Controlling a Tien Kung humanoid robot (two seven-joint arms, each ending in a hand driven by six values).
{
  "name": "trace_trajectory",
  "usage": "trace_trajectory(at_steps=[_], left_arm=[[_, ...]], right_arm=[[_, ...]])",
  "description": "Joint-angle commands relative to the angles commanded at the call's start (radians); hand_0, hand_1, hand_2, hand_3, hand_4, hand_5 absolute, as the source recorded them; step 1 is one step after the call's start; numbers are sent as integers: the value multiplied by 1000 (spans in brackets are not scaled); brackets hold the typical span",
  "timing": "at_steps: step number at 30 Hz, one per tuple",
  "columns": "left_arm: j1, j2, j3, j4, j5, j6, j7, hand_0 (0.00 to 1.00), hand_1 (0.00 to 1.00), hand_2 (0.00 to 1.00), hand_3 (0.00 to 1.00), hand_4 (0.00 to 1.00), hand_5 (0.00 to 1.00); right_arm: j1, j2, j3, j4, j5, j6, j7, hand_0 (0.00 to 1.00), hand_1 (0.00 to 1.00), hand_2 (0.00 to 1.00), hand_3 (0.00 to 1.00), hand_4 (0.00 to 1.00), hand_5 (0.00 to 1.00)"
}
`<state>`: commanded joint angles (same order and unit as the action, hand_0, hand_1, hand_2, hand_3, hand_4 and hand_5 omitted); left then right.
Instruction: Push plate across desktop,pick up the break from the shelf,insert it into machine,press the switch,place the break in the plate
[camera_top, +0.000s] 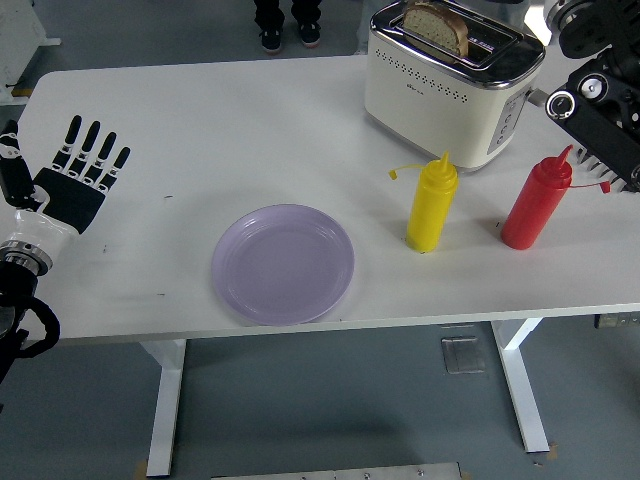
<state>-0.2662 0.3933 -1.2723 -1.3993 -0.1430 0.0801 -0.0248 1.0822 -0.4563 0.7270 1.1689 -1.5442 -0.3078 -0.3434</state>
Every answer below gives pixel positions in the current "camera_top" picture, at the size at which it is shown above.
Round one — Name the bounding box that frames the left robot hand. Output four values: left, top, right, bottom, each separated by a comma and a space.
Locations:
0, 115, 132, 257

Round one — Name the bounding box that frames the purple plate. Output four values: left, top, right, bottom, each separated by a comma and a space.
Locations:
210, 203, 356, 326

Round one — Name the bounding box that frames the cream and chrome toaster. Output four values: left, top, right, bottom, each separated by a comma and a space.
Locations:
363, 0, 549, 174

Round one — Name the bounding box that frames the slice of bread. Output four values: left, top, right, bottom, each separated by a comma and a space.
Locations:
402, 0, 470, 57

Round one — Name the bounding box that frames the white equipment cabinet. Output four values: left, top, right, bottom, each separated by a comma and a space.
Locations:
0, 0, 64, 106

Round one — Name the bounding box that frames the white table leg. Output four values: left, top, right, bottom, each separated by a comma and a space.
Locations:
489, 317, 551, 455
139, 338, 189, 477

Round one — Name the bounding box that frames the yellow squeeze bottle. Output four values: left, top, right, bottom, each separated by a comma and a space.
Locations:
388, 151, 459, 253

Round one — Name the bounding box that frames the metal floor outlet cover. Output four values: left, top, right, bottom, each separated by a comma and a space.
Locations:
440, 335, 487, 375

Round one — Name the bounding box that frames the red squeeze bottle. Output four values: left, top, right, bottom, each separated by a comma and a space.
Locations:
500, 144, 612, 251

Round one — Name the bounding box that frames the metal toast rack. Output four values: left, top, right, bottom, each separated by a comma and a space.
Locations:
574, 147, 629, 194

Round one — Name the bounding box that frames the table control box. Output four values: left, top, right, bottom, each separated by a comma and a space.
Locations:
594, 313, 640, 330

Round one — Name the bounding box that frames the metal base plate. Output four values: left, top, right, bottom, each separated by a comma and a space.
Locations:
209, 462, 464, 480

